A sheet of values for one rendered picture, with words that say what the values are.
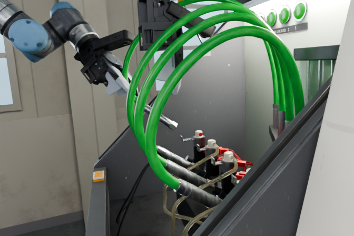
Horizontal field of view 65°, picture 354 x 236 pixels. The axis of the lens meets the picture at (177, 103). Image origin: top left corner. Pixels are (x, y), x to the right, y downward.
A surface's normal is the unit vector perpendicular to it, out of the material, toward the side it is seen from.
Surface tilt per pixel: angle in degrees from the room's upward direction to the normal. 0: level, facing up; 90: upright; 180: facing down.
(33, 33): 90
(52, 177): 90
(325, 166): 76
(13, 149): 90
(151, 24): 90
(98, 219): 0
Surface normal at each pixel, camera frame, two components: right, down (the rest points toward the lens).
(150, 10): 0.25, 0.14
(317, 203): -0.95, -0.15
